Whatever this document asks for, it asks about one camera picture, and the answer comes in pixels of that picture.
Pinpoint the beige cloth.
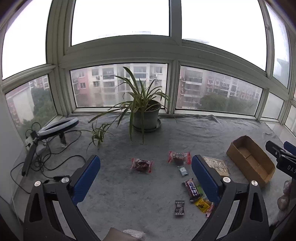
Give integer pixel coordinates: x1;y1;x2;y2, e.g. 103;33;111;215
107;227;130;241

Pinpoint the white power strip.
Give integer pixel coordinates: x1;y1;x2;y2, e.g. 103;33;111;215
25;137;48;156

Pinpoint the grey-green pot saucer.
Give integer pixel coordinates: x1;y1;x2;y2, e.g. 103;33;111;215
133;118;162;133

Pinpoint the white fluffy cloth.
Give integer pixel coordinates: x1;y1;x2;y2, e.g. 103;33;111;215
121;229;147;241

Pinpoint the small spider plantlet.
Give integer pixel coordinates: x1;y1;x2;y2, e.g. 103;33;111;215
79;120;114;153

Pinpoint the beige cracker packet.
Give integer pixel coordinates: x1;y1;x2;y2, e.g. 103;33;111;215
202;156;231;177

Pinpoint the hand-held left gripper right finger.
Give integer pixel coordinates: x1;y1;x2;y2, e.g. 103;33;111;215
191;155;270;241

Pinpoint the brown chocolate bar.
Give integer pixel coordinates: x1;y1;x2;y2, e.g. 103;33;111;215
183;178;203;202

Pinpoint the yellow snack packet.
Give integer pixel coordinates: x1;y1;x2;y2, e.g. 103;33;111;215
194;198;212;213

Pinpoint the black snack packet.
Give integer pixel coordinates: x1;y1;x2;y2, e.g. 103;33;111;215
174;200;186;217

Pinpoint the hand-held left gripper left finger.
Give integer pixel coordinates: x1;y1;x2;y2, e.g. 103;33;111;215
23;155;101;241

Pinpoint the green mint packet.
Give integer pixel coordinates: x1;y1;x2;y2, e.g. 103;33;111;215
178;165;189;178

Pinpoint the spider plant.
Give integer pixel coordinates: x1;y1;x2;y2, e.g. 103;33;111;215
88;66;178;144

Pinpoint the person's right hand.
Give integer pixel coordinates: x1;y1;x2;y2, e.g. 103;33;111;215
276;179;294;227

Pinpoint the pink snack packet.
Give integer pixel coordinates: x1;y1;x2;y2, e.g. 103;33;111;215
205;202;215;218

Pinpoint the ring light on stand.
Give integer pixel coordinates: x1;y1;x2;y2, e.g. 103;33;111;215
10;122;86;195

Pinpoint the grey-green flower pot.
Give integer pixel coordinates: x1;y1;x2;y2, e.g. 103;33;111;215
132;100;162;130

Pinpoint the brown cardboard box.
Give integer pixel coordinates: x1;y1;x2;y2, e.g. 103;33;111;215
226;135;276;183

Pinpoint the light green snack packet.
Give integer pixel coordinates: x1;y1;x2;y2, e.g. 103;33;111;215
196;183;206;198

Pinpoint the black light stand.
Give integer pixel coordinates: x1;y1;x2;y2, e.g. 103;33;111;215
21;131;39;177

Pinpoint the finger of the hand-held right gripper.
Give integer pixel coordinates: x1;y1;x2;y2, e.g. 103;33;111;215
265;140;292;161
284;141;296;157

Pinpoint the white ring light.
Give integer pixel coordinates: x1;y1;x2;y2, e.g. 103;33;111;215
37;116;80;142

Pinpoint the red-ended clear cake packet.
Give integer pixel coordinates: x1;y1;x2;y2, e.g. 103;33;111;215
131;158;153;174
168;151;191;166

